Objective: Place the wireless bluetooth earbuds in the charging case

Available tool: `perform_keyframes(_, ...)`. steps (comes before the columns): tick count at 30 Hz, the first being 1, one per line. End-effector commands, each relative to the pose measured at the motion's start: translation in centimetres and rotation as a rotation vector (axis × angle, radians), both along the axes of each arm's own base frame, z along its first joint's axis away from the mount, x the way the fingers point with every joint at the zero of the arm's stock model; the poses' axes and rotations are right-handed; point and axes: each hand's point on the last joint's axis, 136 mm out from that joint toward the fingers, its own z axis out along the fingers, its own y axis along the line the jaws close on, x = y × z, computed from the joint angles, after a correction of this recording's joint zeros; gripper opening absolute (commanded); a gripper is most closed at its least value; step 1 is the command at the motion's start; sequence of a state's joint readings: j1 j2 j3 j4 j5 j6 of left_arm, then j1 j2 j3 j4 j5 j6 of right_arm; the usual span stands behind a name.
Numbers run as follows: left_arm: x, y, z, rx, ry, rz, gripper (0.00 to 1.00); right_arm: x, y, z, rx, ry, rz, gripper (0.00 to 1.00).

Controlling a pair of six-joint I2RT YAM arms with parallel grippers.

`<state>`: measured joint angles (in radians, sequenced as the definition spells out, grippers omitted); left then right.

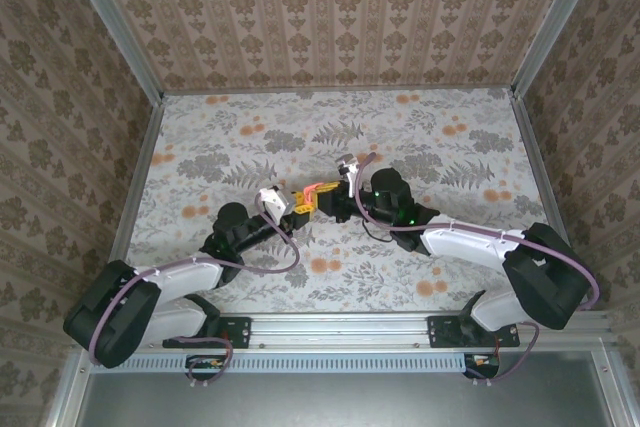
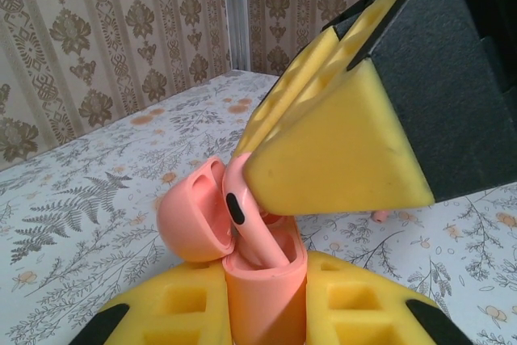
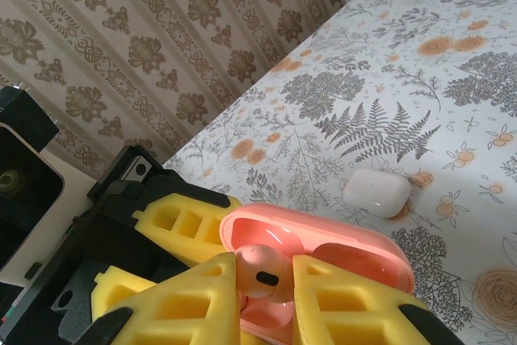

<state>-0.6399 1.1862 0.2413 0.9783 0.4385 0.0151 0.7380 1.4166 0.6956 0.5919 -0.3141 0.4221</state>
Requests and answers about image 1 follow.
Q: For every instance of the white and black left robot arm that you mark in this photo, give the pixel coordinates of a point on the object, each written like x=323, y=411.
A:
x=185, y=277

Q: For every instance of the grey metal sheet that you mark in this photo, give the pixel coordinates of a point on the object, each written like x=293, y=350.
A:
x=350, y=402

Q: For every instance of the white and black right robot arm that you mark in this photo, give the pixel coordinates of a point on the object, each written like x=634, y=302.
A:
x=470, y=244

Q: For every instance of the aluminium frame beam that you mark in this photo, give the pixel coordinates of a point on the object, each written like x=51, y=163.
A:
x=340, y=329

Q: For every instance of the aluminium table side rail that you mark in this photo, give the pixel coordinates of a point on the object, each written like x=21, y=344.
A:
x=537, y=167
x=135, y=187

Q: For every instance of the aluminium table end rail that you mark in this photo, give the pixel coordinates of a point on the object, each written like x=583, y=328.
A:
x=340, y=91

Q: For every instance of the pink earbud charging case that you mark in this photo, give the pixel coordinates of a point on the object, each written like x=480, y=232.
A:
x=312, y=190

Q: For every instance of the black control board box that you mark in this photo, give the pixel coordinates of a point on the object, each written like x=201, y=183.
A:
x=205, y=368
x=482, y=366

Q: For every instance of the aluminium corner post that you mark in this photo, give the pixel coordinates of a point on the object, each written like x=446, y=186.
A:
x=115, y=27
x=557, y=27

